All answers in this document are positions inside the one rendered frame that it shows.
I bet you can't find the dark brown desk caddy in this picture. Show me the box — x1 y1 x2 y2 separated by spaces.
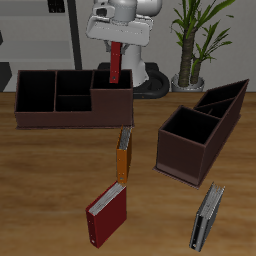
13 68 136 130
152 78 251 191

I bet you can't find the green pot plant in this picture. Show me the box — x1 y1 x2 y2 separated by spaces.
169 0 238 94

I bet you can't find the thin red book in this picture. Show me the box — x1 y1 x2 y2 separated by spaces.
108 41 122 84

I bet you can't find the grey shelf unit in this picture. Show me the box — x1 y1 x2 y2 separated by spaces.
0 0 83 72

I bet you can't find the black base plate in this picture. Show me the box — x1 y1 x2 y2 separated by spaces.
97 61 171 100

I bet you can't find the dark grey block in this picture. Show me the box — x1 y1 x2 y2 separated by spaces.
0 61 14 94

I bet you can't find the black book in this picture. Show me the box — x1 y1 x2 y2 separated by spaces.
188 181 226 253

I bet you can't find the orange book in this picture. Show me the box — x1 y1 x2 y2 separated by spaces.
115 125 134 185

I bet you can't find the small black box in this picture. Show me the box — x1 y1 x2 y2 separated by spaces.
47 0 66 14

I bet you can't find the thick red book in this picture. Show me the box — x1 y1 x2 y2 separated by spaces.
84 180 129 250

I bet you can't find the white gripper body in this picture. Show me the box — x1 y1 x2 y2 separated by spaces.
85 14 155 48

